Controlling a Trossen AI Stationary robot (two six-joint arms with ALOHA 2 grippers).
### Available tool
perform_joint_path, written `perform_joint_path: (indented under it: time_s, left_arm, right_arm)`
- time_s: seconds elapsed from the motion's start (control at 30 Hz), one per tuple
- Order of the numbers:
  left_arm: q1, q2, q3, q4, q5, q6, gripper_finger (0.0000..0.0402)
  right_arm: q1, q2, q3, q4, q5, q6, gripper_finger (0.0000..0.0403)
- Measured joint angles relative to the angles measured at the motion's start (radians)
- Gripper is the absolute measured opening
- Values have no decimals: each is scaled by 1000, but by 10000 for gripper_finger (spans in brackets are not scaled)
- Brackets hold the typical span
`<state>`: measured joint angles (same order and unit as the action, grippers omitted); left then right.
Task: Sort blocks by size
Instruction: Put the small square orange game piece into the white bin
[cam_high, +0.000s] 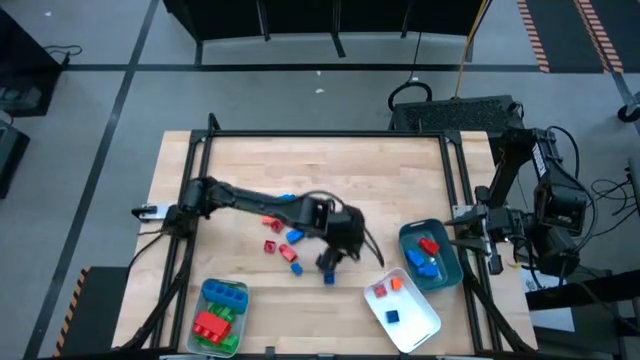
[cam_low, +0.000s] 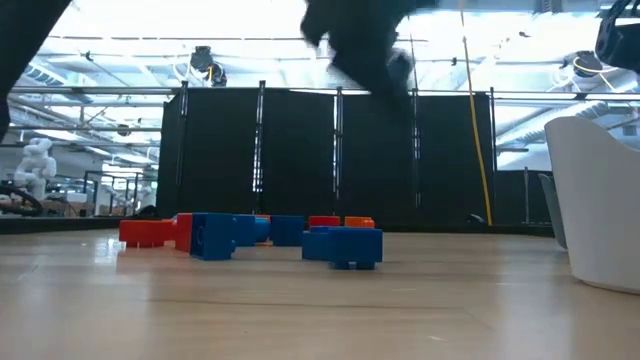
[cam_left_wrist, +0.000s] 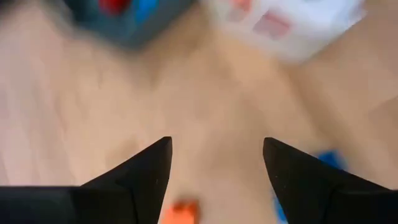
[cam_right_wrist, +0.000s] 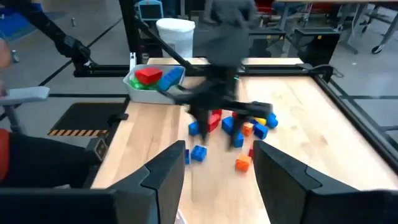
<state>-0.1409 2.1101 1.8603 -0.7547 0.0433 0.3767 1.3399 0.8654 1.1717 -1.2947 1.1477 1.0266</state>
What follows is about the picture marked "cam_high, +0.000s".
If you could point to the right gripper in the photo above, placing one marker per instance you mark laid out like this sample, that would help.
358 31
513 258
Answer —
500 227

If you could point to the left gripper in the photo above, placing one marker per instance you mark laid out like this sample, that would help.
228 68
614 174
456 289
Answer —
347 230

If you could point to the small blue building block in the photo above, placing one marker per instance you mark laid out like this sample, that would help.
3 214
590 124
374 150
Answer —
329 278
297 269
392 316

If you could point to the medium red building block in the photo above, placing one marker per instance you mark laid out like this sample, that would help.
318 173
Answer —
429 246
288 253

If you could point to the medium blue building block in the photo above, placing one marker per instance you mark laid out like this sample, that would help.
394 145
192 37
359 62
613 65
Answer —
415 257
295 236
429 270
287 197

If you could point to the small red building block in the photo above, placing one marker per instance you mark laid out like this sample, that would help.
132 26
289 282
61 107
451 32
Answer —
380 290
277 227
270 246

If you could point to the small orange building block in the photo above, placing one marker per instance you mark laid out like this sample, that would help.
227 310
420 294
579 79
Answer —
396 284
266 220

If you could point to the large blue building block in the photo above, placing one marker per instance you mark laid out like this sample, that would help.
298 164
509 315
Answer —
225 296

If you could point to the long green building block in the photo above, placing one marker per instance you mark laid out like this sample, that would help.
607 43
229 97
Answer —
231 344

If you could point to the large red building block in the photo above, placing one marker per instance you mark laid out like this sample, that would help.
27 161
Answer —
212 327

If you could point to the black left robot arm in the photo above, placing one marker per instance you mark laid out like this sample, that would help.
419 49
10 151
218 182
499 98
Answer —
250 202

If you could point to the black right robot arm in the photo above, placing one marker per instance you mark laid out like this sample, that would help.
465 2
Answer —
555 200

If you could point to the silver mounting plate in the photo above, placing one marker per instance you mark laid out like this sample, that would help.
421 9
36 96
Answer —
460 209
155 211

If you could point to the teal plastic tray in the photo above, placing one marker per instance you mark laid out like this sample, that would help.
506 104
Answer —
452 260

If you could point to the light grey plastic tray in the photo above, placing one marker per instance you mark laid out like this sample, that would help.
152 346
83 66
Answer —
242 322

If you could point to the white plastic tray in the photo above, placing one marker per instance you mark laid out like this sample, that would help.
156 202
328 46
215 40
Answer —
420 330

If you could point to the black perforated computer case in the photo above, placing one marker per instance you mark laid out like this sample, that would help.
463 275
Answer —
450 117

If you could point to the white paper sheet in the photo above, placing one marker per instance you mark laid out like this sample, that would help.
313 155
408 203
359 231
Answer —
555 320

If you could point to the black metal beam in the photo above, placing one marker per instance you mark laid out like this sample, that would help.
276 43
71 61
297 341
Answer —
600 292

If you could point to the black caster wheel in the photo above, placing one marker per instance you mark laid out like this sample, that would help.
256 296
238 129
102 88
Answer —
627 114

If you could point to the black mat orange striped edge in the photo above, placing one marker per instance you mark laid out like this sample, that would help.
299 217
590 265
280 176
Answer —
100 310
560 30

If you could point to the black equipment case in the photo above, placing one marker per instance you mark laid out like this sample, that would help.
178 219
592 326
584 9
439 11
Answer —
10 160

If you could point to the black cabinet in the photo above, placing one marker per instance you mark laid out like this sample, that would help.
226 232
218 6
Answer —
20 60

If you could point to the black metal table frame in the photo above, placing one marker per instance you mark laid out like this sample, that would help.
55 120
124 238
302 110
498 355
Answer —
325 133

